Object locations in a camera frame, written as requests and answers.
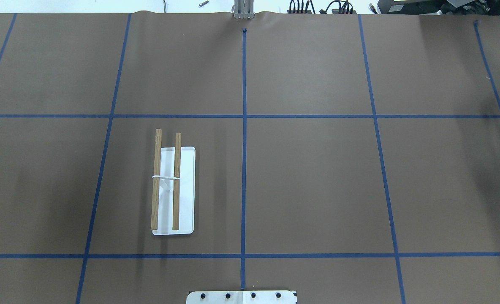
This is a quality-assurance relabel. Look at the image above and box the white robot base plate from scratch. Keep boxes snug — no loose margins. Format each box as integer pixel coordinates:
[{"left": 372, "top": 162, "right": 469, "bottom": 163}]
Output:
[{"left": 186, "top": 290, "right": 298, "bottom": 304}]

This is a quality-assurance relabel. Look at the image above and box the wooden rack bar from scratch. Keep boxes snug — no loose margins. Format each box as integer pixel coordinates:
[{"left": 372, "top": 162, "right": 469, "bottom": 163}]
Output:
[
  {"left": 171, "top": 133, "right": 182, "bottom": 231},
  {"left": 150, "top": 129, "right": 163, "bottom": 231}
]

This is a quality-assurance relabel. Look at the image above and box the right wooden rack bar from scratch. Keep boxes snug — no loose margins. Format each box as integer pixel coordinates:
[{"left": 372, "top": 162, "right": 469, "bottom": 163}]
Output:
[{"left": 171, "top": 133, "right": 182, "bottom": 231}]

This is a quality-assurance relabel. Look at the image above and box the aluminium extrusion post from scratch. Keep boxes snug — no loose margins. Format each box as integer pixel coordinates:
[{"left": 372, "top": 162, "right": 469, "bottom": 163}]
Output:
[{"left": 232, "top": 0, "right": 255, "bottom": 20}]

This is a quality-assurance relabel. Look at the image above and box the black cable bundle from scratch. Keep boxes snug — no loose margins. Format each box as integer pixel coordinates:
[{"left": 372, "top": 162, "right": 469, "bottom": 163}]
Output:
[{"left": 288, "top": 0, "right": 357, "bottom": 15}]

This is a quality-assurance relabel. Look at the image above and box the white towel rack base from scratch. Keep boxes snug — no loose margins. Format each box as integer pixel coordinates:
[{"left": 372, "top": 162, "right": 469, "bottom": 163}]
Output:
[{"left": 152, "top": 147, "right": 196, "bottom": 236}]

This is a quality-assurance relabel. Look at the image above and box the left wooden rack bar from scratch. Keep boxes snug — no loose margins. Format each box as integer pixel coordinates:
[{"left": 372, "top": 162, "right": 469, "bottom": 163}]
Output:
[{"left": 150, "top": 129, "right": 163, "bottom": 231}]

